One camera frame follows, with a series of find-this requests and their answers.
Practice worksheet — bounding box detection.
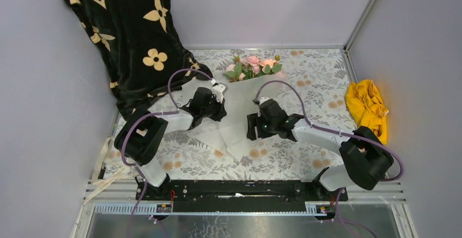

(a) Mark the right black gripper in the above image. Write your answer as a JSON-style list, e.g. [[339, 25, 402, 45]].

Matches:
[[246, 113, 277, 142]]

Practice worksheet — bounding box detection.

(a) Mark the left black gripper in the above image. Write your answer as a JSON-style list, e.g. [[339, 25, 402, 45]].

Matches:
[[200, 95, 227, 123]]

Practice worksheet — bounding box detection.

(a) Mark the white translucent wrapping paper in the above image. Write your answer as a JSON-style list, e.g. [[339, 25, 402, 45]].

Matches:
[[187, 71, 288, 161]]

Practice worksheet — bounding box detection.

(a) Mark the pink fake flower bouquet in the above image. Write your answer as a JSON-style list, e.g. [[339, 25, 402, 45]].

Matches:
[[223, 55, 283, 82]]

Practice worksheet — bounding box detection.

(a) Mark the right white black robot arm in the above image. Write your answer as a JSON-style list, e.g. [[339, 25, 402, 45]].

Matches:
[[246, 97, 394, 201]]

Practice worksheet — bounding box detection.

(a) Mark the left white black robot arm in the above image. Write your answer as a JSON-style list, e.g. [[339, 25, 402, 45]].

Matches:
[[114, 83, 227, 200]]

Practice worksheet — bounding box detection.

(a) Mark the black blanket with cream flowers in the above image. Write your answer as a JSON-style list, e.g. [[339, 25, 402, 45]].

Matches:
[[63, 0, 212, 119]]

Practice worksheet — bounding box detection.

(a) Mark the floral patterned table mat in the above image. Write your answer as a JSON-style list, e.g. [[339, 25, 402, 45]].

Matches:
[[102, 48, 378, 180]]

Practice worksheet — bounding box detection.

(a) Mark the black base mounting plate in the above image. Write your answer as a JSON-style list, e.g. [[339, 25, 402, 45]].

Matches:
[[136, 180, 349, 213]]

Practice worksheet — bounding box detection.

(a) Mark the yellow cloth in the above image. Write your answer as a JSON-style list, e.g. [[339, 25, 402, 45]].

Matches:
[[345, 80, 389, 145]]

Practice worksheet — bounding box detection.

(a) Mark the cream printed ribbon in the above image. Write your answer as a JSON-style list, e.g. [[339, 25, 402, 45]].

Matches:
[[83, 137, 139, 205]]

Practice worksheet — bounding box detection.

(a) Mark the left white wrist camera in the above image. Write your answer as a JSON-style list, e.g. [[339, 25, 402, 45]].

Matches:
[[210, 78, 228, 103]]

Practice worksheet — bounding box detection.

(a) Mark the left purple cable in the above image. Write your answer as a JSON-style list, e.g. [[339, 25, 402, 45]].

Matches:
[[120, 68, 217, 238]]

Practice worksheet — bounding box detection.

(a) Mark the purple cable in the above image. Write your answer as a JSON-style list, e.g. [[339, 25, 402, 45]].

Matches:
[[254, 80, 405, 238], [120, 68, 217, 238]]

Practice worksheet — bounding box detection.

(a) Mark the aluminium frame rail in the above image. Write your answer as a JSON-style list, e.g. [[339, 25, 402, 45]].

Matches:
[[84, 179, 418, 237]]

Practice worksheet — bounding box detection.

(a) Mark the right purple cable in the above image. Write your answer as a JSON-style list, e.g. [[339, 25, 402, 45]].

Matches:
[[254, 80, 405, 238]]

